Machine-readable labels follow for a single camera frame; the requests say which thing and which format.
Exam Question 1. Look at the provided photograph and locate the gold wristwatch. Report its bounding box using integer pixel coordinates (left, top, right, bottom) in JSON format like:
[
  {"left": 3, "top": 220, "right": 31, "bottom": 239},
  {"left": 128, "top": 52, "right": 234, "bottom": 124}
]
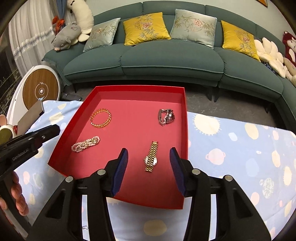
[{"left": 144, "top": 141, "right": 158, "bottom": 172}]

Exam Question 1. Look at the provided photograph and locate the silver wristwatch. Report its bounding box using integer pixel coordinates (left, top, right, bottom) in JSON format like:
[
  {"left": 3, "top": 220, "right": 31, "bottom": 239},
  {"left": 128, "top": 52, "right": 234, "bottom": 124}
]
[{"left": 158, "top": 109, "right": 175, "bottom": 126}]

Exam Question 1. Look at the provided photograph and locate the gold chain bracelet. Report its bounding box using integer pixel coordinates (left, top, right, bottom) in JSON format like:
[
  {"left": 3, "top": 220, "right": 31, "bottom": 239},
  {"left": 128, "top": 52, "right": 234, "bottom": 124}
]
[{"left": 90, "top": 108, "right": 112, "bottom": 129}]

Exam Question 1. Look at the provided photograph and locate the pearl bracelet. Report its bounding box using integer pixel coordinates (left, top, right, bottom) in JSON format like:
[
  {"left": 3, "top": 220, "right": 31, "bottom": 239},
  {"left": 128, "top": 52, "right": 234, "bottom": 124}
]
[{"left": 71, "top": 136, "right": 101, "bottom": 153}]

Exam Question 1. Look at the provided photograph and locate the red jewelry tray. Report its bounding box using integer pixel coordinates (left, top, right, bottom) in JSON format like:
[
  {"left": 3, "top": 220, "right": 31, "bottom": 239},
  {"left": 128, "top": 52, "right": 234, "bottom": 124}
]
[{"left": 48, "top": 85, "right": 188, "bottom": 209}]

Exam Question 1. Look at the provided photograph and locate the person left hand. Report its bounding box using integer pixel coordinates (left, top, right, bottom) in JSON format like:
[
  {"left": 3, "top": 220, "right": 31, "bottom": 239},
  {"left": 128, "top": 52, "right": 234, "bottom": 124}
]
[{"left": 11, "top": 172, "right": 29, "bottom": 216}]

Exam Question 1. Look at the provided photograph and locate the white mouse-ear mirror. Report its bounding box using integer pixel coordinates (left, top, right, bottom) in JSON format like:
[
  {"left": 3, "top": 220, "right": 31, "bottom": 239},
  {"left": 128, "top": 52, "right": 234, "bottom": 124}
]
[{"left": 0, "top": 114, "right": 17, "bottom": 145}]

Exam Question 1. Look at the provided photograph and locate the white round wood-faced appliance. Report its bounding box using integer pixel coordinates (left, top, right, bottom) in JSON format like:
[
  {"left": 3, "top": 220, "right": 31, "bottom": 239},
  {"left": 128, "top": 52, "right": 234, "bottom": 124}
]
[{"left": 6, "top": 65, "right": 61, "bottom": 126}]

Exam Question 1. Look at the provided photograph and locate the blue patterned bedsheet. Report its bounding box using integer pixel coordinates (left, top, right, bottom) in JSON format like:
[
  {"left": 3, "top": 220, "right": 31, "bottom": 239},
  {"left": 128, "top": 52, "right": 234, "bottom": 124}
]
[{"left": 14, "top": 99, "right": 296, "bottom": 241}]

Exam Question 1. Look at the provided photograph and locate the green sectional sofa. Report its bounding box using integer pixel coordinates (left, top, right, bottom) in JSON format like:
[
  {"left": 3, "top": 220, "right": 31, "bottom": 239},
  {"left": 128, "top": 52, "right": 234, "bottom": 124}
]
[{"left": 41, "top": 0, "right": 296, "bottom": 135}]

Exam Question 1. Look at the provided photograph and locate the white sheer curtain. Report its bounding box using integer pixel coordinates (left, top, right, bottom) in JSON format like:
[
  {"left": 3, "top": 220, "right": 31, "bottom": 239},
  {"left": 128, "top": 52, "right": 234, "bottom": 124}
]
[{"left": 8, "top": 0, "right": 59, "bottom": 76}]

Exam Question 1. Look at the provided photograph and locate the grey plush pig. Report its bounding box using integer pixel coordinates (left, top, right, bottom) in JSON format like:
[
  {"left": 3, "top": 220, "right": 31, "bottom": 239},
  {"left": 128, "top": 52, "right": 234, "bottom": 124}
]
[{"left": 52, "top": 25, "right": 81, "bottom": 52}]

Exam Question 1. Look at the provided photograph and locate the left grey embroidered cushion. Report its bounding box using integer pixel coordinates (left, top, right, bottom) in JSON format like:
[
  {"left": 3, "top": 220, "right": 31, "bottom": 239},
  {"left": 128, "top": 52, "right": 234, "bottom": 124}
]
[{"left": 83, "top": 18, "right": 121, "bottom": 52}]

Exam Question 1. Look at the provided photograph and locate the grey embroidered cushion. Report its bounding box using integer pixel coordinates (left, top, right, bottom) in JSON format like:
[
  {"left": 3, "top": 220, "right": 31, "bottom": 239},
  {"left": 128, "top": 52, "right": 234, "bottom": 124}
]
[
  {"left": 170, "top": 9, "right": 217, "bottom": 49},
  {"left": 83, "top": 18, "right": 121, "bottom": 52}
]

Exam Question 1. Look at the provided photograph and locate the right grey embroidered cushion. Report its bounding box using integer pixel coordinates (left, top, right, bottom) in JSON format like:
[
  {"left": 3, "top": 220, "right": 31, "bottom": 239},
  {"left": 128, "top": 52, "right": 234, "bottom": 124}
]
[{"left": 170, "top": 9, "right": 217, "bottom": 49}]

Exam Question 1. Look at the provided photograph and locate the right yellow embroidered cushion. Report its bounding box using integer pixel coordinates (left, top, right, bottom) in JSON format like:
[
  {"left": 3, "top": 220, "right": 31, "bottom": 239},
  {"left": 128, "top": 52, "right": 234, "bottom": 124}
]
[{"left": 221, "top": 20, "right": 260, "bottom": 62}]

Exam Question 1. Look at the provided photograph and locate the yellow embroidered cushion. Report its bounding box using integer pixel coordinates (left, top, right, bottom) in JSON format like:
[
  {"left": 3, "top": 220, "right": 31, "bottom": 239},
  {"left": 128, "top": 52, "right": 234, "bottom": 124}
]
[
  {"left": 123, "top": 12, "right": 171, "bottom": 46},
  {"left": 221, "top": 20, "right": 260, "bottom": 62}
]

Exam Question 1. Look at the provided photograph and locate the left yellow embroidered cushion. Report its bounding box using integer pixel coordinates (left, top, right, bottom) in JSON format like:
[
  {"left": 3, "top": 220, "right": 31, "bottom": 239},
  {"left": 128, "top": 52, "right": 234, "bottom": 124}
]
[{"left": 123, "top": 12, "right": 171, "bottom": 46}]

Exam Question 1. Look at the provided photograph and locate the red orange plush toy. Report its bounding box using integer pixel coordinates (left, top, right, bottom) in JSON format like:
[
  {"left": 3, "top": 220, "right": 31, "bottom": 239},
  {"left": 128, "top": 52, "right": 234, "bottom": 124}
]
[{"left": 52, "top": 16, "right": 65, "bottom": 35}]

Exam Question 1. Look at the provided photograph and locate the cream flower cushion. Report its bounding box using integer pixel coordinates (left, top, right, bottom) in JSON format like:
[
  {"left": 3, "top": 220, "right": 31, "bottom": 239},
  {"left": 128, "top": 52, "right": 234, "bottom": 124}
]
[{"left": 254, "top": 37, "right": 287, "bottom": 78}]

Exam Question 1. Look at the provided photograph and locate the beige small cushion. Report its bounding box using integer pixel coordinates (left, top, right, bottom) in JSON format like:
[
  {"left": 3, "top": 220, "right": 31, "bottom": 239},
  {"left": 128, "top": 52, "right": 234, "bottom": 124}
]
[{"left": 283, "top": 58, "right": 296, "bottom": 87}]

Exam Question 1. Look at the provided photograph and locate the white plush animal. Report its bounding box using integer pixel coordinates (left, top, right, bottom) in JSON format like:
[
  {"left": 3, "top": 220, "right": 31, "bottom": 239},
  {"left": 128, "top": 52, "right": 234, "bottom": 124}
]
[{"left": 67, "top": 0, "right": 94, "bottom": 42}]

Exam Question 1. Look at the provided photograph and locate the red plush monkey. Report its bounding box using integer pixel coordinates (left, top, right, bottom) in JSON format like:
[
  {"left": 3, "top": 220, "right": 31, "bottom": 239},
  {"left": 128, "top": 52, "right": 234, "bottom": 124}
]
[{"left": 282, "top": 31, "right": 296, "bottom": 66}]

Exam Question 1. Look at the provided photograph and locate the framed wall picture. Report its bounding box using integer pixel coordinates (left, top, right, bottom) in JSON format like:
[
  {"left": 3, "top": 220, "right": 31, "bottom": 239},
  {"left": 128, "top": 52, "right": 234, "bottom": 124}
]
[{"left": 257, "top": 0, "right": 268, "bottom": 7}]

